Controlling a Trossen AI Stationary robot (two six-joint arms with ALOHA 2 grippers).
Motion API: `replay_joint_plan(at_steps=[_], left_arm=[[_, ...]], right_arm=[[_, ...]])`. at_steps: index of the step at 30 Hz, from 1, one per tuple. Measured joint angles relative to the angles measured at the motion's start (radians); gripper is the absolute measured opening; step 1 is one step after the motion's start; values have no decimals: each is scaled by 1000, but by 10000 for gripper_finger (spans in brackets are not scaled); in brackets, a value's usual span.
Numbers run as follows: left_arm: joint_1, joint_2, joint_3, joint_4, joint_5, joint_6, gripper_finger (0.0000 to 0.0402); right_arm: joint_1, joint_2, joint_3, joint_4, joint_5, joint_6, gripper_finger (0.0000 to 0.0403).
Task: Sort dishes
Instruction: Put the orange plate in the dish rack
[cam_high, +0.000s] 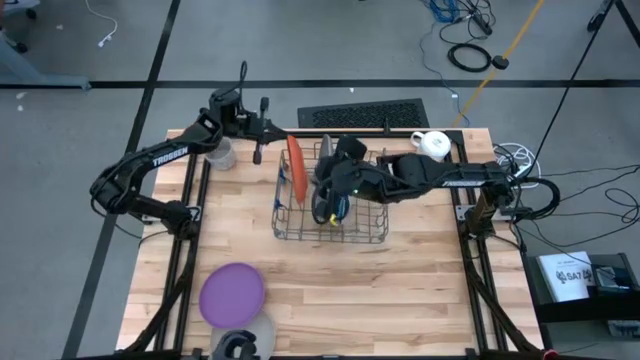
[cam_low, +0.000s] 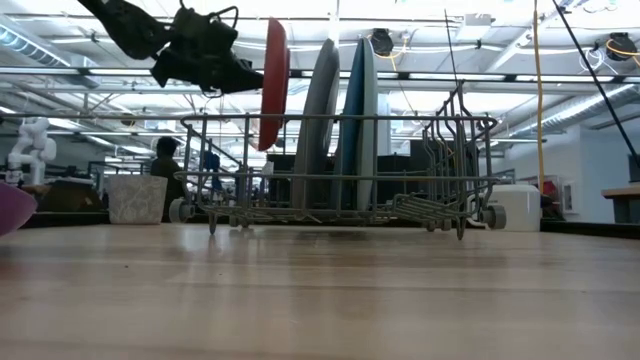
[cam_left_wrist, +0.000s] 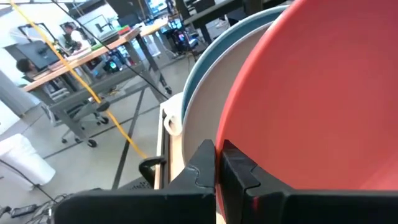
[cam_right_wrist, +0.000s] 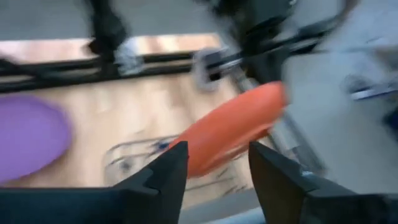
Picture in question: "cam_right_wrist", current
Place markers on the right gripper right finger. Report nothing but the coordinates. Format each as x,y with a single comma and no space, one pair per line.
273,183

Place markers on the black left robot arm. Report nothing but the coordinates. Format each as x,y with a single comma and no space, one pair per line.
105,25

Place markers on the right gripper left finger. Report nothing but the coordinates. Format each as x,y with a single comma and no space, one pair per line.
168,183

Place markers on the orange plate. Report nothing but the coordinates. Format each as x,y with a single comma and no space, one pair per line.
230,127

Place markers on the black metal table frame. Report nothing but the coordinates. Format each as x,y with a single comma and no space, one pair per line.
62,67

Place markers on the purple plate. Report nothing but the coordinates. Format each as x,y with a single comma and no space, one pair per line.
28,137

